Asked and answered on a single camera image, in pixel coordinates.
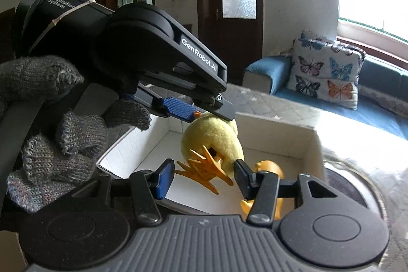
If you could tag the butterfly print cushion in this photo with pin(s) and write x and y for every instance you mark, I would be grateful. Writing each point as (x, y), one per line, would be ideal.
(322, 68)

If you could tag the grey cardboard box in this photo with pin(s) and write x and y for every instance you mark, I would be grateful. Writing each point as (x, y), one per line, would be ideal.
(153, 144)

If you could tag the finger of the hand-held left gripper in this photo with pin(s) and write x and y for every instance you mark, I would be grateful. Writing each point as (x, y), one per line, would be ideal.
(220, 111)
(177, 108)

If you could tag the blue sofa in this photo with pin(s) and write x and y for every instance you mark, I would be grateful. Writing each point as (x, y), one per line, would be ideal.
(264, 71)

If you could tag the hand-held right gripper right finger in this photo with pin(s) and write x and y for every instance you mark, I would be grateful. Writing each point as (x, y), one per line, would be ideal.
(243, 179)

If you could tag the yellow plush chick toy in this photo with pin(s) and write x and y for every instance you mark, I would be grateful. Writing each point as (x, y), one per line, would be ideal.
(207, 135)

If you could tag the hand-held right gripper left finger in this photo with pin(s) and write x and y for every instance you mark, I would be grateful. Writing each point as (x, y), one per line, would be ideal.
(165, 179)

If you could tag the tan rubber band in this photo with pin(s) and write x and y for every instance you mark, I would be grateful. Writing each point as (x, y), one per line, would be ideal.
(73, 9)

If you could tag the person's left hand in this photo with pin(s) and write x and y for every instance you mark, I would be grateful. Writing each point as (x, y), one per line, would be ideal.
(57, 157)

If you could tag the grey quilted star table cover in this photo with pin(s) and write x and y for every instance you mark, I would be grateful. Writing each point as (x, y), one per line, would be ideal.
(271, 103)

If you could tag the dark wooden door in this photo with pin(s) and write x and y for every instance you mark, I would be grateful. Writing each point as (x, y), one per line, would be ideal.
(207, 4)

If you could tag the orange rubber duck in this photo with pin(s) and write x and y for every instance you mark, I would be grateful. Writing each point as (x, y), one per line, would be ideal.
(267, 167)

